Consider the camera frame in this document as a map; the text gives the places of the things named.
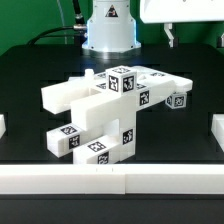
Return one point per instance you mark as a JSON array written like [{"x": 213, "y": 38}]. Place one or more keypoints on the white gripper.
[{"x": 173, "y": 11}]

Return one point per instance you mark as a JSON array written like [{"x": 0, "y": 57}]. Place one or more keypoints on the white tagged cube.
[{"x": 176, "y": 100}]

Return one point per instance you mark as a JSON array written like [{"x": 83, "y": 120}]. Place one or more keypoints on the white tagged block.
[{"x": 121, "y": 80}]

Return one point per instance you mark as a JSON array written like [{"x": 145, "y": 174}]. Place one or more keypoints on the white chair back frame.
[{"x": 92, "y": 105}]

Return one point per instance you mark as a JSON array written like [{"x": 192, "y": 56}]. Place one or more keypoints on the white chair seat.
[{"x": 123, "y": 132}]

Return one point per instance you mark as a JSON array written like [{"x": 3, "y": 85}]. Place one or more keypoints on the white part right edge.
[{"x": 217, "y": 129}]

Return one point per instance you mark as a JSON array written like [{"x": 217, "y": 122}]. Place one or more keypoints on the white part edge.
[
  {"x": 217, "y": 129},
  {"x": 2, "y": 125}
]

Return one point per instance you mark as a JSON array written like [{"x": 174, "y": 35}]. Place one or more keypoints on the white part left edge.
[{"x": 2, "y": 125}]

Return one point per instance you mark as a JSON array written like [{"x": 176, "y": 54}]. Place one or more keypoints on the white front rail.
[{"x": 112, "y": 179}]

